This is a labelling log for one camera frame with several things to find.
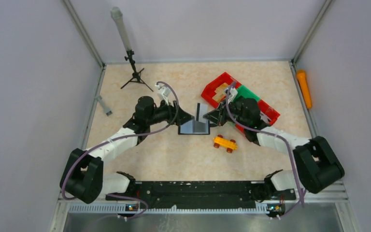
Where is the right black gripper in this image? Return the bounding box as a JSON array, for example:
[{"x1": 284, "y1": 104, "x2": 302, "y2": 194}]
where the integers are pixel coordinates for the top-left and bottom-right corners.
[{"x1": 204, "y1": 99, "x2": 249, "y2": 127}]

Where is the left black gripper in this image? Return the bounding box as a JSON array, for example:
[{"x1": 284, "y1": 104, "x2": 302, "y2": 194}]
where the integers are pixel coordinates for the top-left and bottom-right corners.
[{"x1": 147, "y1": 97, "x2": 193, "y2": 126}]

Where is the black leather card holder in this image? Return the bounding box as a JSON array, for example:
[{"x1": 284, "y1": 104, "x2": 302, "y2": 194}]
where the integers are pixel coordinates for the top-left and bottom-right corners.
[{"x1": 178, "y1": 103, "x2": 210, "y2": 135}]

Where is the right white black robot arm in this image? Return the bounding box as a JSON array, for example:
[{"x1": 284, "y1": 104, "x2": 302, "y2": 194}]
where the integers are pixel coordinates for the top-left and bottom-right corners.
[{"x1": 203, "y1": 97, "x2": 345, "y2": 199}]

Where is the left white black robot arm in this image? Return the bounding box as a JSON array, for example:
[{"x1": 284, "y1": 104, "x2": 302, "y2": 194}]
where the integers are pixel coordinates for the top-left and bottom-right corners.
[{"x1": 59, "y1": 96, "x2": 194, "y2": 204}]

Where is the red bin with wooden blocks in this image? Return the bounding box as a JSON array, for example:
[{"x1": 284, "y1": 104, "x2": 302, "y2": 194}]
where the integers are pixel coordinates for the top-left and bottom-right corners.
[{"x1": 201, "y1": 72, "x2": 242, "y2": 108}]

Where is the yellow toy brick car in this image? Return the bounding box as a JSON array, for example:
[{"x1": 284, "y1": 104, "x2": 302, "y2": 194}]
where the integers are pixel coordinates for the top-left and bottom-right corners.
[{"x1": 213, "y1": 135, "x2": 238, "y2": 153}]

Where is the green plastic bin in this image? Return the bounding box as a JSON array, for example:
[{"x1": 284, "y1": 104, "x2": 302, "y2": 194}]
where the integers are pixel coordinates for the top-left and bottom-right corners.
[{"x1": 233, "y1": 85, "x2": 260, "y2": 102}]

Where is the red bin with plastic bags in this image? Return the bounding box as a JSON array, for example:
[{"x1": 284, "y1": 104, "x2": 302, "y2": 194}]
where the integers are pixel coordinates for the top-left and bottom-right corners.
[{"x1": 250, "y1": 100, "x2": 280, "y2": 130}]

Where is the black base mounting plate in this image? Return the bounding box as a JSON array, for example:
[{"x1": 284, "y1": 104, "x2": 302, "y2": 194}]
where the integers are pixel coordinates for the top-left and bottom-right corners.
[{"x1": 122, "y1": 181, "x2": 297, "y2": 209}]

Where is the orange flashlight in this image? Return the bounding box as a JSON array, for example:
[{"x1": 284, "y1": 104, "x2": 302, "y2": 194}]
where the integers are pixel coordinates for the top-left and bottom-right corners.
[{"x1": 296, "y1": 70, "x2": 312, "y2": 109}]

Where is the black tripod with grey tube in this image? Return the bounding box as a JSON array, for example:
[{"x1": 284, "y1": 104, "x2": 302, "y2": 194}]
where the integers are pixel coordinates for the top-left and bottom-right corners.
[{"x1": 110, "y1": 7, "x2": 153, "y2": 92}]

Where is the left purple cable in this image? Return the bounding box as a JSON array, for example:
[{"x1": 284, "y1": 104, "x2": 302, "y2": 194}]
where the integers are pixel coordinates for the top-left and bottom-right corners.
[{"x1": 60, "y1": 81, "x2": 180, "y2": 221}]

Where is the purple cable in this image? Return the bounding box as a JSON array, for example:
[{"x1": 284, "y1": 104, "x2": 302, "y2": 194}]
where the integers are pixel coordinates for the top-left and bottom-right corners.
[
  {"x1": 225, "y1": 81, "x2": 307, "y2": 220},
  {"x1": 60, "y1": 81, "x2": 180, "y2": 221}
]

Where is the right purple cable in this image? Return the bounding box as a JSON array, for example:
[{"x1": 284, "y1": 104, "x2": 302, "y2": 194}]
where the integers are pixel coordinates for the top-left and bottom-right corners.
[{"x1": 225, "y1": 81, "x2": 307, "y2": 220}]

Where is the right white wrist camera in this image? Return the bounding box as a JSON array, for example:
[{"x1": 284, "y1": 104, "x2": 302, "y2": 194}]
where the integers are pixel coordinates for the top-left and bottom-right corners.
[{"x1": 225, "y1": 86, "x2": 238, "y2": 103}]

